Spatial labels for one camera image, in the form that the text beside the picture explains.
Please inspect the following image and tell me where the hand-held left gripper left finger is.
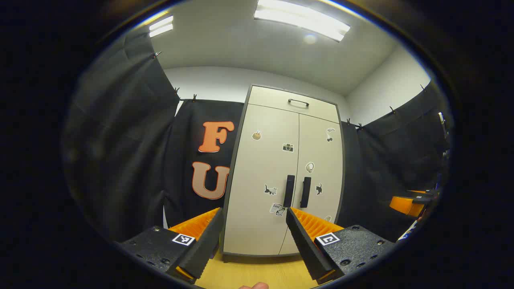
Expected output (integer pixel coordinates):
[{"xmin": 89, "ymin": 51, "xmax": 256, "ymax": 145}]
[{"xmin": 114, "ymin": 208, "xmax": 224, "ymax": 284}]

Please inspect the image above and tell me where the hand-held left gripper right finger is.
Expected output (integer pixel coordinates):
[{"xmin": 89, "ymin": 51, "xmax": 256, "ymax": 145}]
[{"xmin": 286, "ymin": 207, "xmax": 396, "ymax": 285}]

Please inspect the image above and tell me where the grey double-door shoe cabinet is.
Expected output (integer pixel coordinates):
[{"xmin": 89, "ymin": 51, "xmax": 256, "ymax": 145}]
[{"xmin": 222, "ymin": 83, "xmax": 347, "ymax": 263}]

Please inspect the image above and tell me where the cream cabinet door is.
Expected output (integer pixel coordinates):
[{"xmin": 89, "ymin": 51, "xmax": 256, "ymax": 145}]
[
  {"xmin": 223, "ymin": 104, "xmax": 300, "ymax": 256},
  {"xmin": 278, "ymin": 114, "xmax": 345, "ymax": 255}
]

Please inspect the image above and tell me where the colourful printed sheet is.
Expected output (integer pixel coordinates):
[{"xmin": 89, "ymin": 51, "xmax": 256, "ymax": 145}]
[{"xmin": 397, "ymin": 220, "xmax": 419, "ymax": 242}]

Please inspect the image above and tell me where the black backdrop cloth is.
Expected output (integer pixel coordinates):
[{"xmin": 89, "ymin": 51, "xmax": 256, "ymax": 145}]
[
  {"xmin": 337, "ymin": 80, "xmax": 452, "ymax": 243},
  {"xmin": 62, "ymin": 26, "xmax": 245, "ymax": 243}
]

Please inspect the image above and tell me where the large ceiling light panel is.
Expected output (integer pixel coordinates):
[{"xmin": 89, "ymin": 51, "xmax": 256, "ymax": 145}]
[{"xmin": 254, "ymin": 0, "xmax": 351, "ymax": 43}]

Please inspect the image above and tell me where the small ceiling light panel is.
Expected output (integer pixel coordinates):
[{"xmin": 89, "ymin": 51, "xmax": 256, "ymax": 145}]
[{"xmin": 149, "ymin": 15, "xmax": 174, "ymax": 39}]

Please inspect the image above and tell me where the cream drawer front with handle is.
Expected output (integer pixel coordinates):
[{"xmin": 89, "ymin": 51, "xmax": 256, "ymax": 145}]
[{"xmin": 248, "ymin": 85, "xmax": 340, "ymax": 124}]

